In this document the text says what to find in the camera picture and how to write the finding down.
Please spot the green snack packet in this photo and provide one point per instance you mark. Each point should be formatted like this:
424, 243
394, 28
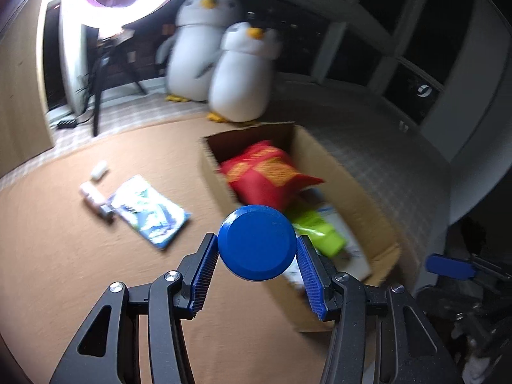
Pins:
320, 234

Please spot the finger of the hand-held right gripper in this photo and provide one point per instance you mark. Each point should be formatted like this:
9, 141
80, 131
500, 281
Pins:
448, 266

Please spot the blue printed packet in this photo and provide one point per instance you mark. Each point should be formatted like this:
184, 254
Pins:
152, 212

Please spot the black tripod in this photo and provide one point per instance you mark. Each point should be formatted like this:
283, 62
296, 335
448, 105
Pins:
98, 84

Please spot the wooden cabinet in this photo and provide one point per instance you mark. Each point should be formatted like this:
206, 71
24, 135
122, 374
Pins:
20, 96

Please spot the cardboard box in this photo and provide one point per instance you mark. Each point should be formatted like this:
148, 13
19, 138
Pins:
344, 192

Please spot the red snack packet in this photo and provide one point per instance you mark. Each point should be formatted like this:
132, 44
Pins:
264, 176

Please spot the small penguin plush toy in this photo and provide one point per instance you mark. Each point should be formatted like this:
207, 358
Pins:
240, 84

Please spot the brown floor mat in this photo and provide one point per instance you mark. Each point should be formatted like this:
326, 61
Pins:
60, 256

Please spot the small white bottle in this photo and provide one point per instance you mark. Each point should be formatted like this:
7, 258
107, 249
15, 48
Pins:
99, 171

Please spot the black power strip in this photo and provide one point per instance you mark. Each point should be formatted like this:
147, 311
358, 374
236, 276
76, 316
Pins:
67, 123

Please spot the white framed window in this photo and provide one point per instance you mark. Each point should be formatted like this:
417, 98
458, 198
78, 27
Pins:
384, 28

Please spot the pink tube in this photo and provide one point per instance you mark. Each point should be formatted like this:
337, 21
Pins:
94, 198

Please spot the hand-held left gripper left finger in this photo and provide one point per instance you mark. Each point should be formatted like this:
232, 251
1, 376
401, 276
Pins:
202, 276

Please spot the large penguin plush toy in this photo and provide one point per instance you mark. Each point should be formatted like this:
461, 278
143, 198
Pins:
188, 56

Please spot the dark desk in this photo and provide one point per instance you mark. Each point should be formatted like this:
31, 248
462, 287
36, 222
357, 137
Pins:
148, 48

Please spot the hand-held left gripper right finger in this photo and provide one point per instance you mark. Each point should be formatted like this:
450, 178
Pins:
314, 280

